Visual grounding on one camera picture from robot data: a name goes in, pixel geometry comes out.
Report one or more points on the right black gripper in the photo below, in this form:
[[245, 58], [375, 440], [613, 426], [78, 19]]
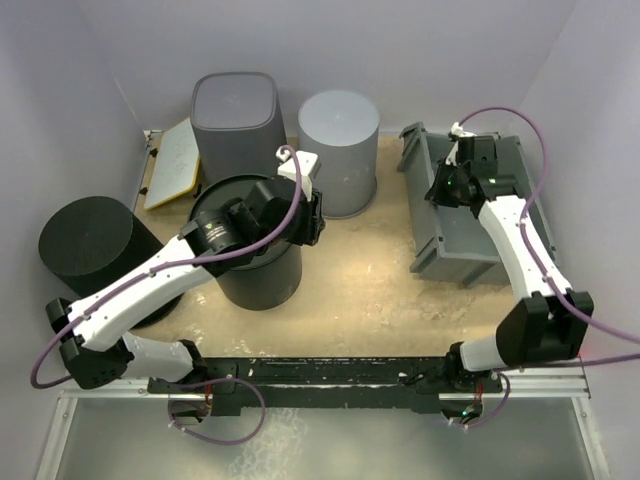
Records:
[[436, 195]]

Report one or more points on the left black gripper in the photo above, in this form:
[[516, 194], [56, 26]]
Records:
[[312, 221]]

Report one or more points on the grey plastic crate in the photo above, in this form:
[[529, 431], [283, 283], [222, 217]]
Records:
[[450, 243]]

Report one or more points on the dark blue round bin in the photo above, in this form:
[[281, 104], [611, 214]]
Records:
[[270, 279]]

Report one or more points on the smooth lavender round bin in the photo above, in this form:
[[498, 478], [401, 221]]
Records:
[[342, 127]]

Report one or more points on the grey slotted square bin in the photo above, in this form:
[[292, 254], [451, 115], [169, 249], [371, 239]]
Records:
[[237, 123]]

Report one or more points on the black round bin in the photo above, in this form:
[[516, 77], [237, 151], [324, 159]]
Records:
[[94, 241]]

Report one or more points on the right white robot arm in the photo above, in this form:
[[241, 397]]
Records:
[[548, 321]]

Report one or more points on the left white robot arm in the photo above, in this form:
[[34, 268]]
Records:
[[231, 224]]

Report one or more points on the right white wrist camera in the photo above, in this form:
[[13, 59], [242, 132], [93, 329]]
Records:
[[456, 134]]

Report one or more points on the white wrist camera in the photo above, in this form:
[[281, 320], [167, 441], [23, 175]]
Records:
[[301, 166], [456, 134]]

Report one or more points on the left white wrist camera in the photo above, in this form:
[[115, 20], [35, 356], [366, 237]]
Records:
[[301, 166]]

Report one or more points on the small whiteboard wooden frame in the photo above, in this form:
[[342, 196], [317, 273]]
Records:
[[176, 166]]

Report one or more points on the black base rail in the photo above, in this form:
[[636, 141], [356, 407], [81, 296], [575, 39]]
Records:
[[418, 384]]

